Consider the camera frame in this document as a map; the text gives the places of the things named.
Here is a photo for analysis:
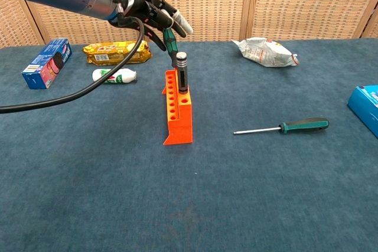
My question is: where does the orange tool holder rack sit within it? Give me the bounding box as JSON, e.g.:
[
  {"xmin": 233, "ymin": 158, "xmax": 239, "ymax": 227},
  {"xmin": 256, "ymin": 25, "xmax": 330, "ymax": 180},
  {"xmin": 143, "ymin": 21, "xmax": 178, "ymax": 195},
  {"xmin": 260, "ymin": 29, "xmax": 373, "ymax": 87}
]
[{"xmin": 161, "ymin": 68, "xmax": 194, "ymax": 146}]

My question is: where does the long blue cookie box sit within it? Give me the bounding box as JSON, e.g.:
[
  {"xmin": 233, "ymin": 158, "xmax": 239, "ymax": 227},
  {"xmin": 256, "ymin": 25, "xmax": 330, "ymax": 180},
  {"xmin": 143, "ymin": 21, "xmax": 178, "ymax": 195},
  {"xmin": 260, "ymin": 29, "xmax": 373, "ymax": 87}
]
[{"xmin": 21, "ymin": 38, "xmax": 73, "ymax": 90}]

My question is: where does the blue chocolate chip cookie box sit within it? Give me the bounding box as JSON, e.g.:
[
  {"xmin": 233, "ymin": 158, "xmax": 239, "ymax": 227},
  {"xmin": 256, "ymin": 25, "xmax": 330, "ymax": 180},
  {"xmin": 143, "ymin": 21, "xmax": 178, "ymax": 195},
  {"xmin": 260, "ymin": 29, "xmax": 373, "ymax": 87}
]
[{"xmin": 347, "ymin": 85, "xmax": 378, "ymax": 139}]

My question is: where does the small green-handled screwdriver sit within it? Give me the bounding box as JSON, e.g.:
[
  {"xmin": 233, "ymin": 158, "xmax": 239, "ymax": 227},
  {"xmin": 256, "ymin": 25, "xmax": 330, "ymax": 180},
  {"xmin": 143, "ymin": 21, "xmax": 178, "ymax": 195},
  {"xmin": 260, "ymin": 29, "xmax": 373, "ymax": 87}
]
[{"xmin": 162, "ymin": 27, "xmax": 178, "ymax": 68}]

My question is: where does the large green-black screwdriver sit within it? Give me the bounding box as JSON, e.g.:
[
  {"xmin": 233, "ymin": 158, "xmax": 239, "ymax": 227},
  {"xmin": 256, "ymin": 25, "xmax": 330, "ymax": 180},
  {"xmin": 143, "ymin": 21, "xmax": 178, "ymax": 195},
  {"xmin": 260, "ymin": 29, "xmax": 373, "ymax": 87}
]
[{"xmin": 233, "ymin": 117, "xmax": 330, "ymax": 136}]

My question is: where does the gold biscuit packet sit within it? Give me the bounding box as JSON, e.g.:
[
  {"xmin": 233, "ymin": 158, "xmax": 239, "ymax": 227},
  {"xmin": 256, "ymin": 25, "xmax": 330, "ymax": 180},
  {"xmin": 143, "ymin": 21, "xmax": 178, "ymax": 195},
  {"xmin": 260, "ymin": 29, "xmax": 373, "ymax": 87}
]
[{"xmin": 82, "ymin": 40, "xmax": 153, "ymax": 66}]

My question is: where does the small white bottle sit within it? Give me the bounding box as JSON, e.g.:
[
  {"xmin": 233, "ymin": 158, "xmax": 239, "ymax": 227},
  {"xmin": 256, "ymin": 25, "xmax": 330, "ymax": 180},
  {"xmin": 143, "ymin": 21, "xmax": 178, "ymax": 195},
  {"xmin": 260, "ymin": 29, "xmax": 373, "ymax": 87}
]
[{"xmin": 92, "ymin": 68, "xmax": 138, "ymax": 85}]

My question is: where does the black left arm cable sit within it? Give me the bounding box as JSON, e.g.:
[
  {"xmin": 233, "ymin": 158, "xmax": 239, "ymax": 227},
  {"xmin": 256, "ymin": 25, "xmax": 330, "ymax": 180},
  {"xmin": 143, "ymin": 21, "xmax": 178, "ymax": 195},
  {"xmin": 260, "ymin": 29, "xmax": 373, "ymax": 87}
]
[{"xmin": 0, "ymin": 0, "xmax": 145, "ymax": 114}]

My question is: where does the woven wicker folding screen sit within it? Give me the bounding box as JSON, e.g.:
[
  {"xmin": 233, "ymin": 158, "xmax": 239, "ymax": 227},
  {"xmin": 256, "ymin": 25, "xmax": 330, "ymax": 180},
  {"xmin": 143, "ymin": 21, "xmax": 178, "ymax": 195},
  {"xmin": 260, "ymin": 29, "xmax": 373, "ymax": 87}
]
[{"xmin": 0, "ymin": 0, "xmax": 378, "ymax": 49}]

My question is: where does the blue felt table cover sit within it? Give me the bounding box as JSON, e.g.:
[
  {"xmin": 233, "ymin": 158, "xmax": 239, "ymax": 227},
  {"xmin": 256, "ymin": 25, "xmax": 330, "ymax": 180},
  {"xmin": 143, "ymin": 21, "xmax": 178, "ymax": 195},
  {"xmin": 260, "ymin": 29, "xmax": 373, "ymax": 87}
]
[{"xmin": 0, "ymin": 38, "xmax": 378, "ymax": 252}]

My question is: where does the crumpled white snack bag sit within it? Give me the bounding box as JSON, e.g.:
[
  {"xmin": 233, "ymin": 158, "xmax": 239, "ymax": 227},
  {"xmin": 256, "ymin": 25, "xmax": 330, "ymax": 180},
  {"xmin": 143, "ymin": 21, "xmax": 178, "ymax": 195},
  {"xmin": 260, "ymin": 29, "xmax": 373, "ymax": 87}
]
[{"xmin": 231, "ymin": 37, "xmax": 300, "ymax": 68}]

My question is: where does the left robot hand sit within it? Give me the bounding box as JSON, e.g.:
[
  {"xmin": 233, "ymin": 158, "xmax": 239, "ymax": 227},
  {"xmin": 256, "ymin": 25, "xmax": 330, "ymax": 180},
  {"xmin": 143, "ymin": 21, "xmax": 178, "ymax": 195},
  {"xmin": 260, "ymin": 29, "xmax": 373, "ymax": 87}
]
[{"xmin": 107, "ymin": 0, "xmax": 194, "ymax": 52}]

